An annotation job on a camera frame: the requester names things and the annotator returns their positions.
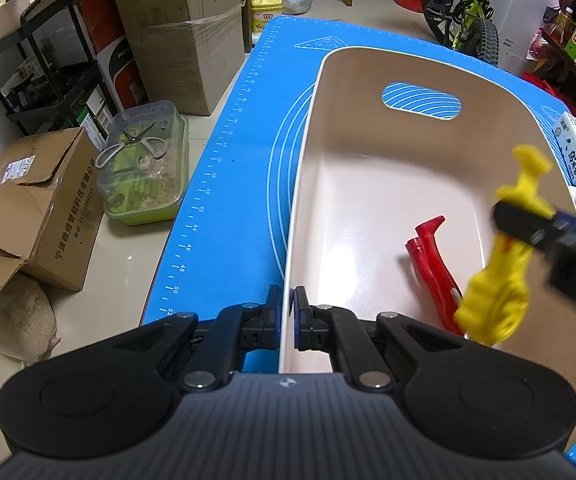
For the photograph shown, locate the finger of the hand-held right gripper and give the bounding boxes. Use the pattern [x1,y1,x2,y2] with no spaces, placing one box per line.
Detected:
[492,199,561,257]

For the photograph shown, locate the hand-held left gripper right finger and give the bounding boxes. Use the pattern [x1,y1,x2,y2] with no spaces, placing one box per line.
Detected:
[292,286,468,392]

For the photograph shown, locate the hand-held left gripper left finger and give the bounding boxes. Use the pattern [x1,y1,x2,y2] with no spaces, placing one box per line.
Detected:
[103,285,284,393]

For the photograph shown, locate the yellow toy launcher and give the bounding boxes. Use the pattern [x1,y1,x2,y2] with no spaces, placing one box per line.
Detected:
[454,145,557,347]

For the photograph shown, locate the white plastic bin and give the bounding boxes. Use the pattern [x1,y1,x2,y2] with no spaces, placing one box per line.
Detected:
[278,47,576,453]

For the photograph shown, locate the red plastic toy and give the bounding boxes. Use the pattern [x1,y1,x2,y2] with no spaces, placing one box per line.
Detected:
[405,215,466,337]

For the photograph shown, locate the blue silicone mat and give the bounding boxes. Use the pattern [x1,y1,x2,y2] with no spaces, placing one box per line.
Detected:
[140,16,576,463]

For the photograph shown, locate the dark wooden side table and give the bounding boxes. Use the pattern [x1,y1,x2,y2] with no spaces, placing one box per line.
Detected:
[536,25,576,117]

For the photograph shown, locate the clear container with green base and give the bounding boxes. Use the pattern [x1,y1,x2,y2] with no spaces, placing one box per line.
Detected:
[96,100,190,225]

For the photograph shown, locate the green and black bicycle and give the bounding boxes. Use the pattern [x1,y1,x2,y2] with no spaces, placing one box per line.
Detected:
[420,0,516,67]

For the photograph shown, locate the white cabinet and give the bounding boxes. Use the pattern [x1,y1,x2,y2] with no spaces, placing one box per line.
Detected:
[498,0,574,77]

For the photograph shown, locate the open torn cardboard box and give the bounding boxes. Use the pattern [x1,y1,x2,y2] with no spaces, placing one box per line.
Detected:
[0,127,107,322]

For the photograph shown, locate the large plastic-wrapped cardboard box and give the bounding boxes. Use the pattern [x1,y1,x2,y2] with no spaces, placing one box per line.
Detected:
[128,2,247,117]

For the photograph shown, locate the beige sack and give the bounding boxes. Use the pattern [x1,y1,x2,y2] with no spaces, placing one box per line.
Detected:
[0,274,62,364]

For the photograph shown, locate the large yellow detergent bottle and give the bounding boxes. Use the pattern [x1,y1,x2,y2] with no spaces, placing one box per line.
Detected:
[251,0,284,37]

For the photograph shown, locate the red and black appliance box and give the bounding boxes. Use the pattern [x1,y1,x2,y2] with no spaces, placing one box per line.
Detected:
[79,0,149,112]

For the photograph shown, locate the black metal rack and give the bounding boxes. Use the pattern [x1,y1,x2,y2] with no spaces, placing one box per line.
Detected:
[0,0,119,137]

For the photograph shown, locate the grey handled scissors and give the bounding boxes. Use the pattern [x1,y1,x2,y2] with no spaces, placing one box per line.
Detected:
[95,121,169,169]

